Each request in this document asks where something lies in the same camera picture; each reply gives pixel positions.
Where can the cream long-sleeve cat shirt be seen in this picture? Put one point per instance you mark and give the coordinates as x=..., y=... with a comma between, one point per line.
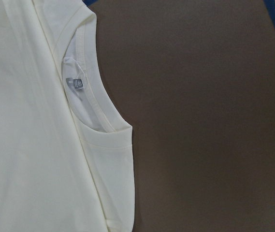
x=66, y=162

